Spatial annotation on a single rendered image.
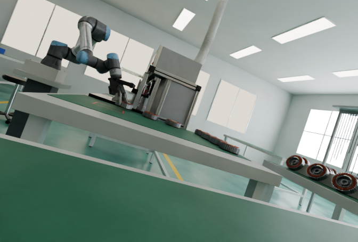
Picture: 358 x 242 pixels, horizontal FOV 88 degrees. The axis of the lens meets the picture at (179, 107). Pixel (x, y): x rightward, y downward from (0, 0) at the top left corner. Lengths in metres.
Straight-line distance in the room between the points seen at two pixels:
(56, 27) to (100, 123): 6.35
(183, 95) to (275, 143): 7.68
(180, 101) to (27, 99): 1.03
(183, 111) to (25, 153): 1.29
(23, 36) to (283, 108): 9.40
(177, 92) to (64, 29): 5.70
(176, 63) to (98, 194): 1.43
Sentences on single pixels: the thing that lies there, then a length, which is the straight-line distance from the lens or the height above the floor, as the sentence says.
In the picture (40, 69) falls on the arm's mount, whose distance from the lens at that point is 1.87.
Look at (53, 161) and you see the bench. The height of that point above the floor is 0.75.
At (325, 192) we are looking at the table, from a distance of 1.28.
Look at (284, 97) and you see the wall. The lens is 8.98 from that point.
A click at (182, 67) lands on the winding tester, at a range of 1.58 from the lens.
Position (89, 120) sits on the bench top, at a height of 0.73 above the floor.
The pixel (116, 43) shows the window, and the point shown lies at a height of 2.26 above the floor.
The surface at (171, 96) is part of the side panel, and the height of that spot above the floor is 0.96.
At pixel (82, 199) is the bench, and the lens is 0.19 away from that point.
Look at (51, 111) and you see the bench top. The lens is 0.67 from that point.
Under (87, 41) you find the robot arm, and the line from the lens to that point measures 1.43.
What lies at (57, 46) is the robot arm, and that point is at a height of 1.03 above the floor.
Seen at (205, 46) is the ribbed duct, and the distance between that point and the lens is 3.15.
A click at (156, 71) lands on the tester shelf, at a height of 1.09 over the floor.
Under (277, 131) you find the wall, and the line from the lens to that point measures 8.88.
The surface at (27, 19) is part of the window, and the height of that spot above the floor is 1.87.
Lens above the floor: 0.85
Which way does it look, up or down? 2 degrees up
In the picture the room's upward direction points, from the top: 20 degrees clockwise
